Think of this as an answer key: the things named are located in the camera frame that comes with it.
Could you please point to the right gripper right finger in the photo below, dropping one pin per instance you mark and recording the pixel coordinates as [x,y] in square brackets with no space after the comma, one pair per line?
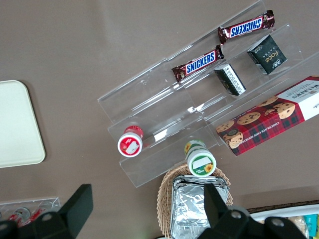
[219,219]

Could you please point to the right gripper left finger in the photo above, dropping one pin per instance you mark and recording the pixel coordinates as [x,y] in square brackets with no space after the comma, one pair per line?
[74,211]

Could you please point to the oval light wicker basket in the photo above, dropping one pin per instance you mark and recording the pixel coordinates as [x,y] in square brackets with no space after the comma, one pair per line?
[164,199]

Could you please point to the beige rectangular serving tray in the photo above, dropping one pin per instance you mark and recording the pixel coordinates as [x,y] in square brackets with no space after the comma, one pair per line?
[17,124]

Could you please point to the clear acrylic bottle rack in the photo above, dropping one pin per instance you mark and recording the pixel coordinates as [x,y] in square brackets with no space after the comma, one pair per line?
[53,203]

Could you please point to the aluminium foil container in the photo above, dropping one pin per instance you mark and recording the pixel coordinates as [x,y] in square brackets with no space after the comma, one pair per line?
[187,206]

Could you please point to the green lid snack cup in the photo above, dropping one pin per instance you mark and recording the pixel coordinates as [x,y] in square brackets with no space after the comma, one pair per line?
[200,164]

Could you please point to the white rectangular plastic bin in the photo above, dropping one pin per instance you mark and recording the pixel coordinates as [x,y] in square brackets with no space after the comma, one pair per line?
[286,212]

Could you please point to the red lid snack cup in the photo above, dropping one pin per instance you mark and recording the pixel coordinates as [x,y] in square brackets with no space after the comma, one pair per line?
[129,145]

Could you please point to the teal snack packet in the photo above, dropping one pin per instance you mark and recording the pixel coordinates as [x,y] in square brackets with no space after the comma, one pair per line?
[312,225]

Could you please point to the red tartan cookie box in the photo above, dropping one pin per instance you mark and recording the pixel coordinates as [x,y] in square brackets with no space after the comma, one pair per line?
[261,124]

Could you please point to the clear acrylic stepped riser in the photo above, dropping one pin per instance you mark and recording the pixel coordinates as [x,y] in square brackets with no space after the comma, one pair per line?
[139,99]
[251,84]

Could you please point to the small black white-sided box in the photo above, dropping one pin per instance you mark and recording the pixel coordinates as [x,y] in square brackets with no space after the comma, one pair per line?
[230,79]

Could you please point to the Snickers chocolate bar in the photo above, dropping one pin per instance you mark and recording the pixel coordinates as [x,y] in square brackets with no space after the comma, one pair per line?
[246,28]
[199,62]

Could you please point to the small black gold-print box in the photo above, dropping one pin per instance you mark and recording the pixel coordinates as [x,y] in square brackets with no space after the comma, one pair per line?
[269,54]

